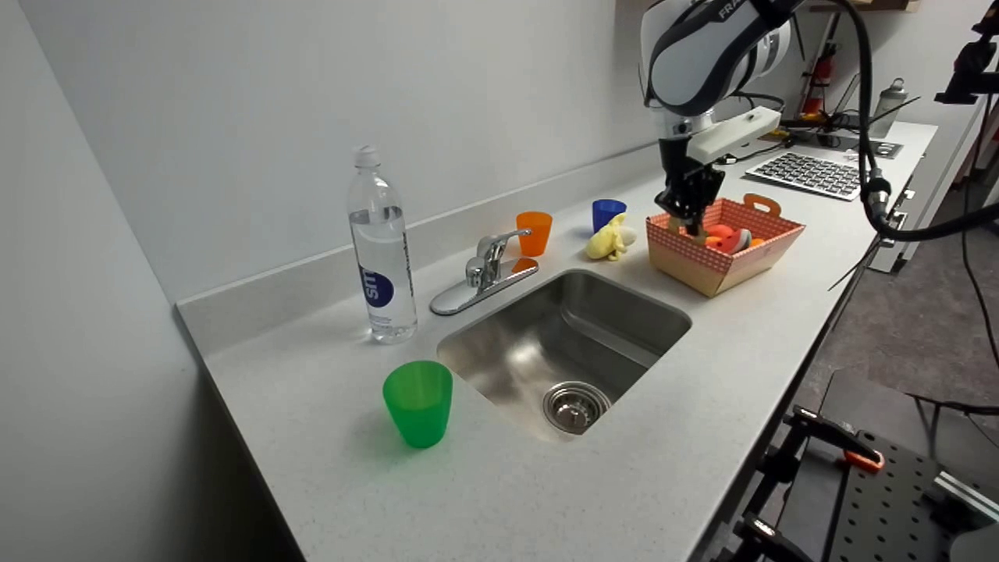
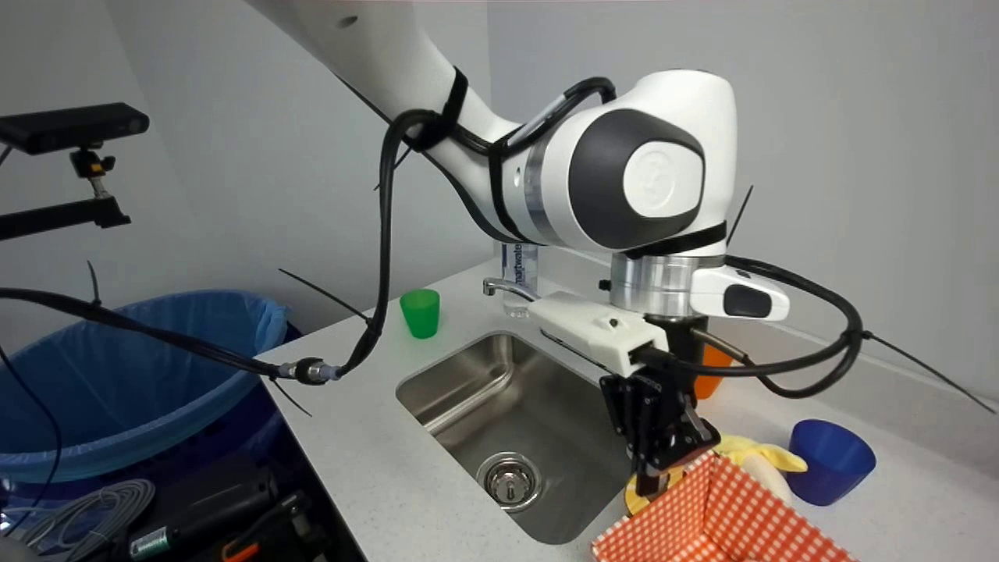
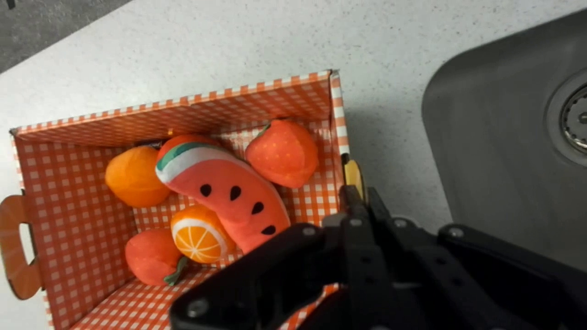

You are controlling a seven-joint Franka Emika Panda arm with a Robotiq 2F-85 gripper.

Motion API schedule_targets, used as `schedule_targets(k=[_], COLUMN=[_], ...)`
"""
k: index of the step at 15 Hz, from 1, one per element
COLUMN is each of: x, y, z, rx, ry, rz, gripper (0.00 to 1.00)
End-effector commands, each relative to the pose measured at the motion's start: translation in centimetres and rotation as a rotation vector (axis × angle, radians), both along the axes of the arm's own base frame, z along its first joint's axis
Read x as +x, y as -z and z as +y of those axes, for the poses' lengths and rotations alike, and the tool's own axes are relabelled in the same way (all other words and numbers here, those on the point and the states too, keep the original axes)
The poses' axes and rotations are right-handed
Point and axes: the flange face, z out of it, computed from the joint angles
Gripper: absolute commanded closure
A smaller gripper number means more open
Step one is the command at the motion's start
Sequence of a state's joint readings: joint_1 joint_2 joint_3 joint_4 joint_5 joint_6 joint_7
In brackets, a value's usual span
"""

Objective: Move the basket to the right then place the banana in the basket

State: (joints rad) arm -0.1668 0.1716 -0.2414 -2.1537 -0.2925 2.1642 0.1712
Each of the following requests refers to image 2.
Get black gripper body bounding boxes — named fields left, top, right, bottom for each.
left=599, top=311, right=715, bottom=462

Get yellow toy banana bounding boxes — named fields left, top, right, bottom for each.
left=715, top=431, right=811, bottom=505

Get orange checkered cloth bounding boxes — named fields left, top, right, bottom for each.
left=587, top=449, right=858, bottom=562

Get blue bowl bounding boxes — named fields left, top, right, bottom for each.
left=786, top=414, right=880, bottom=507

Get round metal sink drain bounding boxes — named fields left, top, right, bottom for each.
left=474, top=445, right=547, bottom=515

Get stainless steel sink basin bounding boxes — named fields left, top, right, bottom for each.
left=393, top=328, right=671, bottom=547

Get clear plastic water bottle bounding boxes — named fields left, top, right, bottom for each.
left=498, top=240, right=547, bottom=287

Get green plastic cup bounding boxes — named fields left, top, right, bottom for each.
left=395, top=287, right=443, bottom=344

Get black power tool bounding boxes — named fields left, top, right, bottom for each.
left=126, top=466, right=328, bottom=562

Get blue lined trash bin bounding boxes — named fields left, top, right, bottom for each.
left=0, top=287, right=294, bottom=490

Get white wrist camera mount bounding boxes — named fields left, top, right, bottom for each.
left=535, top=290, right=671, bottom=378

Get black looped gripper cable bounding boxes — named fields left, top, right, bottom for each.
left=715, top=251, right=868, bottom=401

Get long black robot cable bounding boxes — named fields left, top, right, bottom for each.
left=0, top=66, right=617, bottom=390

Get grey coiled cable disc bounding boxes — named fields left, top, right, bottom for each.
left=6, top=473, right=160, bottom=562

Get black camera stand clamp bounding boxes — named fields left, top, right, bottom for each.
left=0, top=145, right=135, bottom=244

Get black stereo camera bar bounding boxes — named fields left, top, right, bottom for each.
left=0, top=98, right=154, bottom=159

